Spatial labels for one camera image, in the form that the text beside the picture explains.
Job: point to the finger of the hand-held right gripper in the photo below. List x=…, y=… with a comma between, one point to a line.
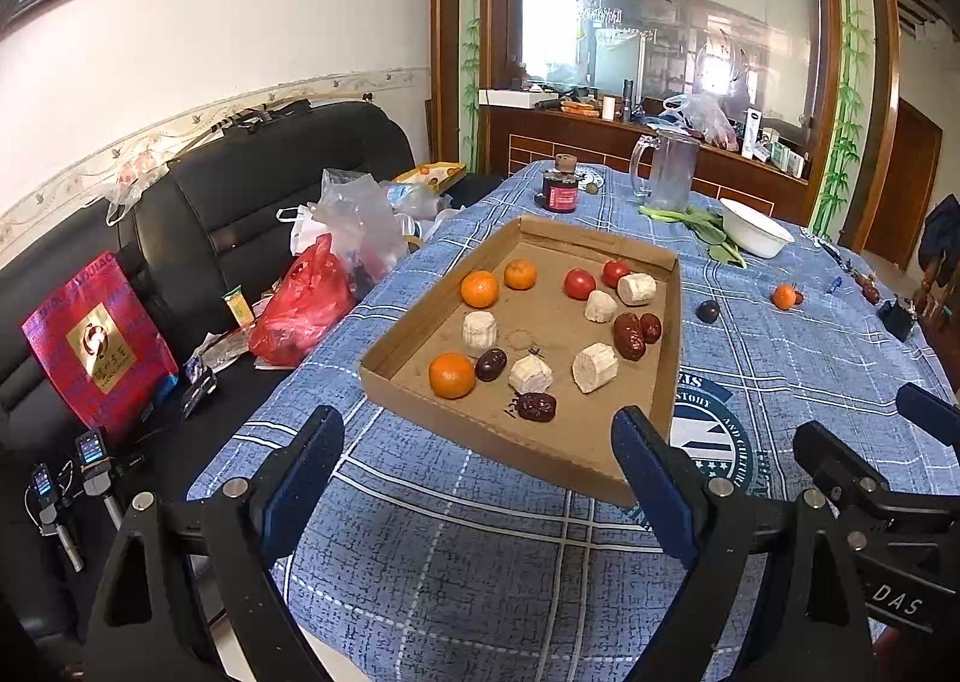
x=930, y=408
x=832, y=457

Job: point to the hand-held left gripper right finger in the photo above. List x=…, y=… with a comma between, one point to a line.
x=656, y=487

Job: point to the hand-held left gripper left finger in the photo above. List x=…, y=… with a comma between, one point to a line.
x=300, y=487

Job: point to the white yam piece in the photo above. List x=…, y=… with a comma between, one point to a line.
x=600, y=306
x=637, y=289
x=595, y=368
x=530, y=375

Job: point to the white yam piece front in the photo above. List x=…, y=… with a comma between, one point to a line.
x=530, y=375

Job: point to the orange tangerine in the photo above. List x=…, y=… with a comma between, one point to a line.
x=784, y=296
x=480, y=288
x=451, y=375
x=520, y=275

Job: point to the shallow cardboard box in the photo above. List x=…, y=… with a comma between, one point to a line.
x=555, y=322

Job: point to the white yam piece back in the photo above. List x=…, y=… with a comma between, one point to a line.
x=637, y=289

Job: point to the red tomato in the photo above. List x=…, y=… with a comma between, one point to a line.
x=616, y=272
x=579, y=283

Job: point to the black electronic device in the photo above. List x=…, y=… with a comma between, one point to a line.
x=896, y=320

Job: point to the small black gadget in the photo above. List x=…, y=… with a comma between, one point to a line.
x=199, y=391

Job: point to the blue pen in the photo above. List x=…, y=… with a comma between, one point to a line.
x=832, y=285

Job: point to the blue plaid tablecloth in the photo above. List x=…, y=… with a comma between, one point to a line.
x=450, y=562

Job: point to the dark jacket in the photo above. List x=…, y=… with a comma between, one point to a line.
x=941, y=228

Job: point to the dark purple plum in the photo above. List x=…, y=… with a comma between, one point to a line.
x=707, y=311

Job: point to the small green yellow packet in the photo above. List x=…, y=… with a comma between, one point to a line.
x=238, y=305

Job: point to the phone on stand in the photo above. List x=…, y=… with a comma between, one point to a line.
x=94, y=457
x=43, y=491

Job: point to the brown wooden door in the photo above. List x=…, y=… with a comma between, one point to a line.
x=904, y=187

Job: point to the white enamel basin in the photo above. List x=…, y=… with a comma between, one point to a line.
x=756, y=228

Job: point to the red gift bag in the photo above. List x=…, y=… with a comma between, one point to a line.
x=97, y=344

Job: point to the green leafy vegetable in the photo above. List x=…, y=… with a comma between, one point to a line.
x=705, y=224

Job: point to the clear plastic bag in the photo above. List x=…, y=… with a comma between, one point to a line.
x=352, y=209

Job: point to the black leather sofa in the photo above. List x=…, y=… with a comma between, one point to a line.
x=225, y=202

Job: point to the clear bag blue contents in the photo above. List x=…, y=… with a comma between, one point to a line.
x=416, y=198

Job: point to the black jar red label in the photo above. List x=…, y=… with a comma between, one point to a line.
x=559, y=191

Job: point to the clear glass pitcher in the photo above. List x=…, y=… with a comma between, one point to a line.
x=671, y=168

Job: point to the white upright carton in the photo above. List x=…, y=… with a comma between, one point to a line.
x=752, y=133

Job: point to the white plastic bag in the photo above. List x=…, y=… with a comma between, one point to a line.
x=131, y=180

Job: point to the plastic bag red contents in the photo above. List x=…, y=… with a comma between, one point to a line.
x=705, y=120

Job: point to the wooden sideboard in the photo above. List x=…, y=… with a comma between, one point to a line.
x=540, y=142

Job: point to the white paper cup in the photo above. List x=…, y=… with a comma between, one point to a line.
x=609, y=108

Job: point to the black bottle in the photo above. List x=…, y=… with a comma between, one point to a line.
x=627, y=101

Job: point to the long white box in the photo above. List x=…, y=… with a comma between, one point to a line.
x=517, y=98

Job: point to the green bamboo wall decal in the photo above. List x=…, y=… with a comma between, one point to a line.
x=847, y=90

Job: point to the large wall mirror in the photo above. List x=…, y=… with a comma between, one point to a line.
x=675, y=15

